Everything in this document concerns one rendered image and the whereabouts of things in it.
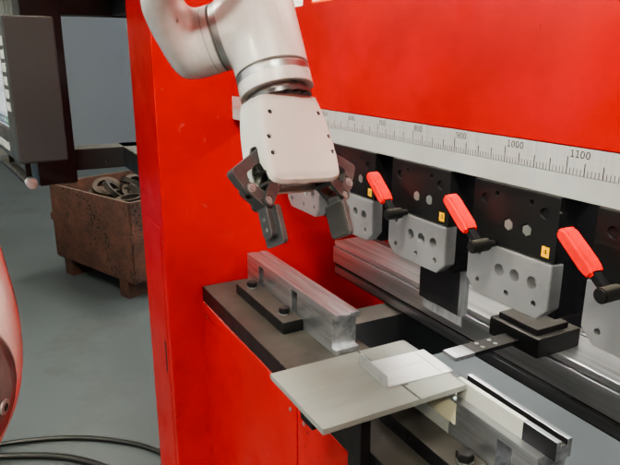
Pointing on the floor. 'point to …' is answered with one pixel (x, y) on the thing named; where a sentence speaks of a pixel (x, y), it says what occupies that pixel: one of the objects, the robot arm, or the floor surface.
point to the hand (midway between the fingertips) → (310, 232)
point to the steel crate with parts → (101, 228)
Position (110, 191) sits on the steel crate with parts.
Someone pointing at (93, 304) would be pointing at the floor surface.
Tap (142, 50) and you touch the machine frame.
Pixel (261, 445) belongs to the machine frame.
